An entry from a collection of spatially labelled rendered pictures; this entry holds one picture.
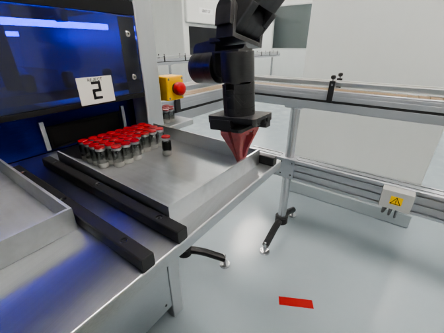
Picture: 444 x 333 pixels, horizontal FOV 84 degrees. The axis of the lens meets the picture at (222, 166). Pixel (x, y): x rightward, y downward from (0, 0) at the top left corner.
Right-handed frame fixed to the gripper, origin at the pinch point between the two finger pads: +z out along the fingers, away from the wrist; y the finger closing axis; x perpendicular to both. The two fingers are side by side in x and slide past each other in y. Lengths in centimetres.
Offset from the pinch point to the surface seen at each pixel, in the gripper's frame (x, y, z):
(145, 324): 8, 42, 74
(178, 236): 21.8, -4.3, 2.0
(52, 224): 30.8, 9.3, -0.3
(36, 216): 30.6, 17.1, 1.3
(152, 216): 21.6, 0.9, 0.8
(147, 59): -8.5, 34.6, -19.9
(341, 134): -143, 10, 35
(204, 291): -24, 41, 88
